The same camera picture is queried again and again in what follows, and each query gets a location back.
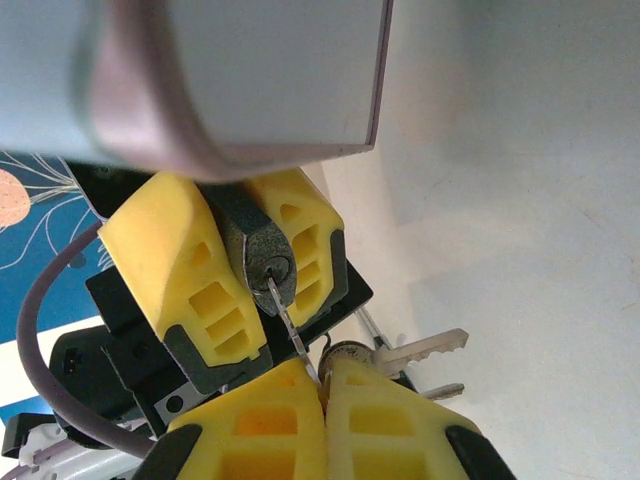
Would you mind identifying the black camera cable plug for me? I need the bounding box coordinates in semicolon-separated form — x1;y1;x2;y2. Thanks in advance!
48;327;136;424

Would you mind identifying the blue patterned cloth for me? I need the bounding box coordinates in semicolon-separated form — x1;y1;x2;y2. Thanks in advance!
0;149;109;347

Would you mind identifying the silver key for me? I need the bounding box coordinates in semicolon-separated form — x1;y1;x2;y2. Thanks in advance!
421;381;467;402
265;269;324;389
356;305;401;354
372;326;471;382

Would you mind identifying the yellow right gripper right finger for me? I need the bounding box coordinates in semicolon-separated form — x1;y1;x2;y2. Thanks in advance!
326;359;517;480

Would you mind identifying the metal key ring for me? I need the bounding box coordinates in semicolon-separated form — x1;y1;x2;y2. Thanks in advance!
318;332;374;384

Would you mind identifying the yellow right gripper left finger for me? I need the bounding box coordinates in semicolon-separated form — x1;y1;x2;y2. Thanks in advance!
132;358;330;480

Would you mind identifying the dark grey padlock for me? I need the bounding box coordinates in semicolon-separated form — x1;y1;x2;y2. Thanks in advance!
214;182;300;319

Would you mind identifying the grey cable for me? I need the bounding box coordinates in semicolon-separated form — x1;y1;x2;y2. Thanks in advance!
16;219;157;459

